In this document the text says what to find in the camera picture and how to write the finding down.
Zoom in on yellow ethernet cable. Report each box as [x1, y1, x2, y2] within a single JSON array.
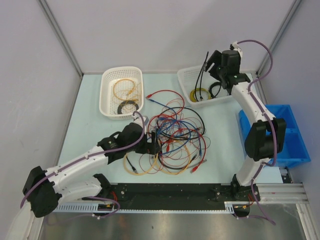
[[123, 142, 192, 176]]

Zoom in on black ethernet cable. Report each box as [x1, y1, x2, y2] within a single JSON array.
[[194, 51, 210, 102]]

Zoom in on blue ethernet cable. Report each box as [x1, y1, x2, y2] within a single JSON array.
[[148, 98, 203, 158]]

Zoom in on thin yellow fiber cable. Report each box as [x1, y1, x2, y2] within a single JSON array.
[[111, 78, 144, 113]]

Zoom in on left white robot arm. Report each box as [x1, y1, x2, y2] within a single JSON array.
[[22, 122, 161, 218]]

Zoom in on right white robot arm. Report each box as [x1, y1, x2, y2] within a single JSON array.
[[202, 48, 287, 201]]

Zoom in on right white perforated basket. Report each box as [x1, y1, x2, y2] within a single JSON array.
[[177, 65, 237, 109]]

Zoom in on white perforated basket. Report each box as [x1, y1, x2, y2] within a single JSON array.
[[99, 66, 144, 120], [177, 65, 237, 109]]

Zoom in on left white perforated basket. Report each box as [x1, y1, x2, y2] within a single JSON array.
[[99, 66, 144, 120]]

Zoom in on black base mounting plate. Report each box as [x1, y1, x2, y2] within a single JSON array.
[[99, 183, 261, 211]]

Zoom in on blue plastic divided bin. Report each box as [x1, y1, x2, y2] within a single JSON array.
[[238, 104, 311, 168]]

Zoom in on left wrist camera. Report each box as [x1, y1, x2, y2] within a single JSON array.
[[133, 115, 149, 127]]

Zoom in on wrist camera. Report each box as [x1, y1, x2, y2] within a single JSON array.
[[133, 115, 149, 127], [229, 41, 243, 58]]

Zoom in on black thick round cable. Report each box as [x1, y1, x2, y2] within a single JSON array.
[[156, 106, 206, 171]]

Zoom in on black coiled cable in basket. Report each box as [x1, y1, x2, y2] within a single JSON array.
[[208, 81, 233, 99]]

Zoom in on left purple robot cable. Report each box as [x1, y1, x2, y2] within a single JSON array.
[[19, 111, 147, 221]]

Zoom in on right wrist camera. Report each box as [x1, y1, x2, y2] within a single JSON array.
[[229, 41, 243, 58]]

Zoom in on grey coiled cable in basket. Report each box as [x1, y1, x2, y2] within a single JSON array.
[[116, 100, 140, 115]]

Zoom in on red ethernet cable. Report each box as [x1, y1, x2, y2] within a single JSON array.
[[146, 89, 186, 111]]

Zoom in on yellow coiled cable in basket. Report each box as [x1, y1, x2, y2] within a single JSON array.
[[189, 87, 212, 104]]

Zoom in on thin red wire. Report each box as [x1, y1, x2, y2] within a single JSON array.
[[138, 98, 211, 176]]

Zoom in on white slotted cable duct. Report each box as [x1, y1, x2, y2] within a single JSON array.
[[53, 202, 235, 214]]

